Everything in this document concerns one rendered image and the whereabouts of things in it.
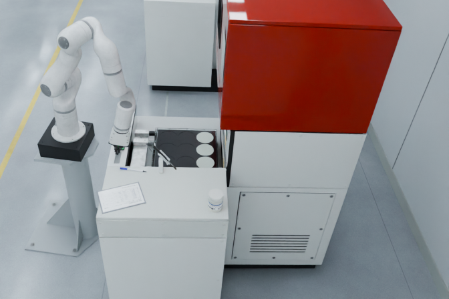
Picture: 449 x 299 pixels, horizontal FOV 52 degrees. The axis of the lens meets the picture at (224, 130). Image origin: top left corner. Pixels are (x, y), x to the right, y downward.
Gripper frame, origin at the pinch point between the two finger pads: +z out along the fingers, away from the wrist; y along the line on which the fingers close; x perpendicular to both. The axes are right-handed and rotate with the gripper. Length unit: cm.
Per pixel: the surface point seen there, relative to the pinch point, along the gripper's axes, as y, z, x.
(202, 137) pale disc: -46, -2, -22
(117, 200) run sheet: -4.6, 0.3, 34.5
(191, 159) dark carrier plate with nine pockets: -40.5, -0.3, -2.4
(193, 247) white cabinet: -46, 15, 45
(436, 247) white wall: -219, 35, 3
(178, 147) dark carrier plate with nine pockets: -32.9, 1.4, -12.7
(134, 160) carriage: -10.1, 8.2, -2.9
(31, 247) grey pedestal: 44, 108, -7
